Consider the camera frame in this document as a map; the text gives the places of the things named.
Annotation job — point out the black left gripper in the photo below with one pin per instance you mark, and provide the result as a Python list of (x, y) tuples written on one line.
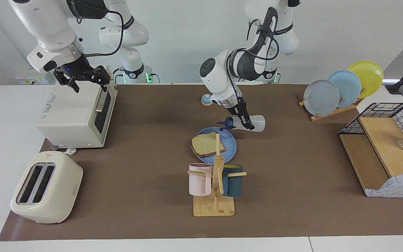
[(237, 108)]

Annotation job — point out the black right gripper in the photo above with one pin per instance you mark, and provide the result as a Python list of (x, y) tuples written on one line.
[(72, 70)]

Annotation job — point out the white bottle with blue cap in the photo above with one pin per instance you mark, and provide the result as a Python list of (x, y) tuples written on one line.
[(257, 123)]

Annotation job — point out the brown bread slice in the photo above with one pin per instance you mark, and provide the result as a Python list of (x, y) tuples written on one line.
[(205, 145)]

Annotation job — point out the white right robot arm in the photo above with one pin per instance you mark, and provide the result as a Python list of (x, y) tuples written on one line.
[(47, 28)]

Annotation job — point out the grey round plate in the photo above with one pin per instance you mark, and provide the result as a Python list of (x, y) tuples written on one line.
[(322, 99)]

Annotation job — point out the wooden plate rack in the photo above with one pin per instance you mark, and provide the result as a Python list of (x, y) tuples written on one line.
[(331, 112)]

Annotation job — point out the light blue round plate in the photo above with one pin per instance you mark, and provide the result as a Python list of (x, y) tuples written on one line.
[(348, 87)]

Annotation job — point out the yellow round plate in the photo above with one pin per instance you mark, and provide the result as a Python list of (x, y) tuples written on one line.
[(369, 77)]

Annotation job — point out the small blue bell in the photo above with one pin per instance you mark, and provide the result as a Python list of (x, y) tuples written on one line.
[(205, 101)]

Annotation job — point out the white toaster oven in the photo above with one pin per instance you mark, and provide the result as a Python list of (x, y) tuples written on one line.
[(68, 119)]

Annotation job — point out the white power strip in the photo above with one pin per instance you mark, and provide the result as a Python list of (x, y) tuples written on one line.
[(25, 78)]

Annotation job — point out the teal mug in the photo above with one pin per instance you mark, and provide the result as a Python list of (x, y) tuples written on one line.
[(234, 185)]

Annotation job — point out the pink mug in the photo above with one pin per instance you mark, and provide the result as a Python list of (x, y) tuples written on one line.
[(198, 183)]

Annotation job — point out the wooden mug rack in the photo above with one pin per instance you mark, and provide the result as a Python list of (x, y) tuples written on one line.
[(213, 208)]

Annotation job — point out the cream two-slot toaster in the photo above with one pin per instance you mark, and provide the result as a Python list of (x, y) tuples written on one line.
[(65, 189)]

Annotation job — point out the brown table mat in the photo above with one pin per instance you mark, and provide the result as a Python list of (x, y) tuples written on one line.
[(135, 182)]

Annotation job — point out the wooden shelf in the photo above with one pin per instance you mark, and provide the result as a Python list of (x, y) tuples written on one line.
[(383, 147)]

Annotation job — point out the white checked cloth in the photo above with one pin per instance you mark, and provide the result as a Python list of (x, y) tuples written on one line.
[(401, 185)]

